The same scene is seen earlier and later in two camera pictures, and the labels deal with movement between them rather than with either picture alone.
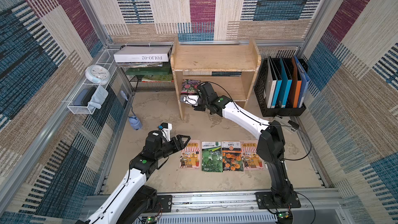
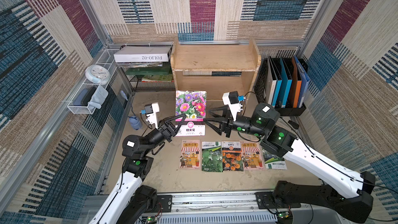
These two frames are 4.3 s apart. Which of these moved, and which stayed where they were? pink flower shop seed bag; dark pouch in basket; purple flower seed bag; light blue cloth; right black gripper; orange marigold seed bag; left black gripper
Moved: left black gripper; purple flower seed bag; right black gripper
Stayed: light blue cloth; orange marigold seed bag; dark pouch in basket; pink flower shop seed bag
